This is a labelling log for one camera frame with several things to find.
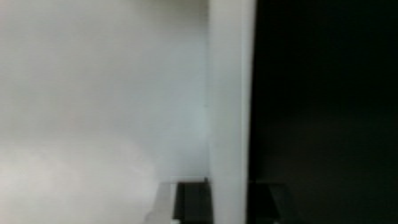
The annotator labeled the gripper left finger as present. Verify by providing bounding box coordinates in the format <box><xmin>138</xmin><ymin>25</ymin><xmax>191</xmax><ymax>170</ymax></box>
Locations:
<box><xmin>173</xmin><ymin>181</ymin><xmax>214</xmax><ymax>224</ymax></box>

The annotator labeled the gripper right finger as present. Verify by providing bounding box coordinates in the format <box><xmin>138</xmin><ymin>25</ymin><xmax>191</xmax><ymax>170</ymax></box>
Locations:
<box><xmin>248</xmin><ymin>182</ymin><xmax>292</xmax><ymax>224</ymax></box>

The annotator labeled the white square tabletop part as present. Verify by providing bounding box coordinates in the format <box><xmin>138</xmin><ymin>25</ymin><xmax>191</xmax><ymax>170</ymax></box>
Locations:
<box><xmin>0</xmin><ymin>0</ymin><xmax>257</xmax><ymax>224</ymax></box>

